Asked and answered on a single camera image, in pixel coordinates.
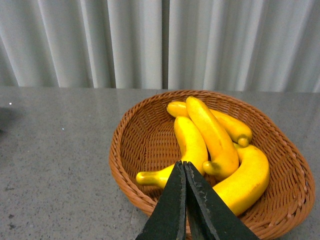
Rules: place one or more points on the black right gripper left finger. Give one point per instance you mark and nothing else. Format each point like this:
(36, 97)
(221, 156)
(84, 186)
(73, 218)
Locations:
(169, 217)

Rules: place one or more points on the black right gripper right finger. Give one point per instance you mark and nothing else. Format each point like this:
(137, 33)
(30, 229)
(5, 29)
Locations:
(209, 218)

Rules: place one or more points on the yellow banana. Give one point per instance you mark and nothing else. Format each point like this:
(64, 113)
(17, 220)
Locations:
(224, 159)
(238, 131)
(192, 147)
(247, 184)

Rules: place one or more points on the white pleated curtain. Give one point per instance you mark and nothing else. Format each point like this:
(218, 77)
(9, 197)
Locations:
(234, 45)

